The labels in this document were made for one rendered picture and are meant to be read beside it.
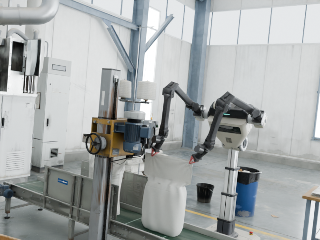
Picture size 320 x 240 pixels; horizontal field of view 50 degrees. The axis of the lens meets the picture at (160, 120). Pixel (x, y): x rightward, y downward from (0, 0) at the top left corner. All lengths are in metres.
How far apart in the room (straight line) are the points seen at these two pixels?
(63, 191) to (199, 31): 9.21
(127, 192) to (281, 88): 7.91
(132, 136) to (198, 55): 9.25
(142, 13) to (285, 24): 4.44
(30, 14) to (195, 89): 7.61
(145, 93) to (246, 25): 9.00
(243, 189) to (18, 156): 3.37
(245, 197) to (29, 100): 3.53
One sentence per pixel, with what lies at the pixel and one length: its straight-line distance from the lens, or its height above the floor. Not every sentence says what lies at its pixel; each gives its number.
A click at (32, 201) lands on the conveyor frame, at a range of 4.13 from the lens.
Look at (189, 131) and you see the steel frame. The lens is 11.83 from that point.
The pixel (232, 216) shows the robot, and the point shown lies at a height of 0.47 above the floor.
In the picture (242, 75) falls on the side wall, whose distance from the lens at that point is 11.40.
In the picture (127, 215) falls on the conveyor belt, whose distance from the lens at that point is 3.53.
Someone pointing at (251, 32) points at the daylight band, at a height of 3.98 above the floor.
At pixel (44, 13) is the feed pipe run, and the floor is 2.61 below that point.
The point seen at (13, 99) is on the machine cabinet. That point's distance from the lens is 5.48.
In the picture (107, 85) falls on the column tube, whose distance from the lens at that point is 2.90.
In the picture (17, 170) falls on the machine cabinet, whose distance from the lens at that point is 5.70.
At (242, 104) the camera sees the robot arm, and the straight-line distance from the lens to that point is 2.81.
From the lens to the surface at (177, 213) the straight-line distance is 3.02.
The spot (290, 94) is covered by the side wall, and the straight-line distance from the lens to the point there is 10.89.
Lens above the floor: 1.52
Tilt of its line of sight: 3 degrees down
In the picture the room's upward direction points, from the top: 5 degrees clockwise
